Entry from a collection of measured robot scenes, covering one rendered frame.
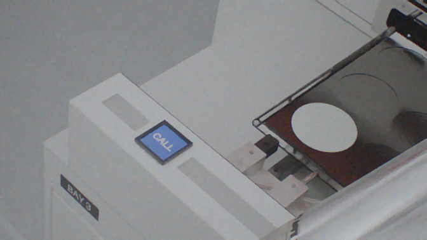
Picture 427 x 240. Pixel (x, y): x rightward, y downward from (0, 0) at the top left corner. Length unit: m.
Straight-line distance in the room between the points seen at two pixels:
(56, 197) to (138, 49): 1.39
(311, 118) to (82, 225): 0.39
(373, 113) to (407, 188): 0.70
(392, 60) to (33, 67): 1.43
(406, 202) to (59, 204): 0.82
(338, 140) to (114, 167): 0.34
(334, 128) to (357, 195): 0.65
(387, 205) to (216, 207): 0.46
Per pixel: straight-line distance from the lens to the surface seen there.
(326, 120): 1.29
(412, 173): 0.64
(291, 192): 1.17
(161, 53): 2.68
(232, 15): 1.82
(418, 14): 1.49
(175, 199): 1.07
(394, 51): 1.45
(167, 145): 1.11
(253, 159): 1.19
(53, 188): 1.35
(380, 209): 0.63
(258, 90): 1.42
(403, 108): 1.35
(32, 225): 2.22
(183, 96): 1.38
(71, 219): 1.35
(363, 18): 1.58
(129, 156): 1.10
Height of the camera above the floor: 1.79
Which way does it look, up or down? 46 degrees down
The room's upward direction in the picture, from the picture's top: 11 degrees clockwise
